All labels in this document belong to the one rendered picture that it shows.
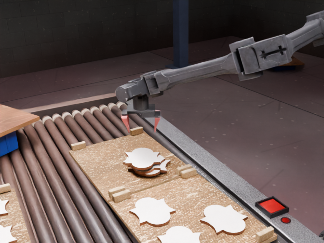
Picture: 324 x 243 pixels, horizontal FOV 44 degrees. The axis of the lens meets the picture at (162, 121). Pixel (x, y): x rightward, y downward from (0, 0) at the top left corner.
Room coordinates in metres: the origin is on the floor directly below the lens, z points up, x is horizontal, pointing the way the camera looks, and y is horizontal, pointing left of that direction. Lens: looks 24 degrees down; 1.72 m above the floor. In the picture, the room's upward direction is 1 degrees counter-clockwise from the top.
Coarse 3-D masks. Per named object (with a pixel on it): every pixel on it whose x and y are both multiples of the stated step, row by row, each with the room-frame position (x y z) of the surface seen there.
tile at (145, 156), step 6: (138, 150) 1.36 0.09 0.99; (144, 150) 1.36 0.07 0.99; (150, 150) 1.36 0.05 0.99; (132, 156) 1.32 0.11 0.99; (138, 156) 1.31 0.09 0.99; (144, 156) 1.31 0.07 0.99; (150, 156) 1.31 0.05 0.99; (156, 156) 1.31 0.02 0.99; (126, 162) 1.27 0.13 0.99; (132, 162) 1.27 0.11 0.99; (138, 162) 1.27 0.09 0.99; (144, 162) 1.27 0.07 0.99; (150, 162) 1.27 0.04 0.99; (156, 162) 1.27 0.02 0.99; (138, 168) 1.24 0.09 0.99; (144, 168) 1.23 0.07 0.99
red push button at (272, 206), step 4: (272, 200) 1.11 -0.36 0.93; (260, 204) 1.08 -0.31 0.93; (264, 204) 1.08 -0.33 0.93; (268, 204) 1.08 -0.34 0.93; (272, 204) 1.08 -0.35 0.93; (276, 204) 1.08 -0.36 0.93; (280, 204) 1.08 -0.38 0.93; (268, 208) 1.06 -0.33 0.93; (272, 208) 1.06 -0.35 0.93; (276, 208) 1.06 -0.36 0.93; (280, 208) 1.06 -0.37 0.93; (272, 212) 1.04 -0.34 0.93
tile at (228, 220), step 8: (208, 208) 1.05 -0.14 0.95; (216, 208) 1.05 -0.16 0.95; (224, 208) 1.04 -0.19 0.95; (232, 208) 1.04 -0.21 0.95; (208, 216) 1.01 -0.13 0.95; (216, 216) 1.00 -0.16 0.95; (224, 216) 1.00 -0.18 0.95; (232, 216) 1.00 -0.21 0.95; (240, 216) 1.00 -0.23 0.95; (208, 224) 0.98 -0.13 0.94; (216, 224) 0.97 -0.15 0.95; (224, 224) 0.97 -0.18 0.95; (232, 224) 0.97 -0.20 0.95; (240, 224) 0.97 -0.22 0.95; (216, 232) 0.93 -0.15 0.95; (224, 232) 0.94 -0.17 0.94; (232, 232) 0.93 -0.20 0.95; (240, 232) 0.94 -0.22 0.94
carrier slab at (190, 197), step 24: (144, 192) 1.16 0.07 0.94; (168, 192) 1.16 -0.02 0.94; (192, 192) 1.15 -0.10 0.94; (216, 192) 1.15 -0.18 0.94; (120, 216) 1.04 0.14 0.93; (192, 216) 1.02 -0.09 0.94; (144, 240) 0.92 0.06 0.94; (216, 240) 0.91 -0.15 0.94; (240, 240) 0.91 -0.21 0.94; (264, 240) 0.91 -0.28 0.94
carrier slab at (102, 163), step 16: (96, 144) 1.53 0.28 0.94; (112, 144) 1.52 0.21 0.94; (128, 144) 1.52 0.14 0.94; (144, 144) 1.52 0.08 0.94; (160, 144) 1.51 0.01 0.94; (80, 160) 1.39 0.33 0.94; (96, 160) 1.39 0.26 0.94; (112, 160) 1.39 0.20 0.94; (176, 160) 1.38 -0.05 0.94; (96, 176) 1.27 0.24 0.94; (112, 176) 1.27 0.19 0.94; (128, 176) 1.26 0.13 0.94; (144, 176) 1.26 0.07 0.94; (160, 176) 1.26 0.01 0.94; (176, 176) 1.26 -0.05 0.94
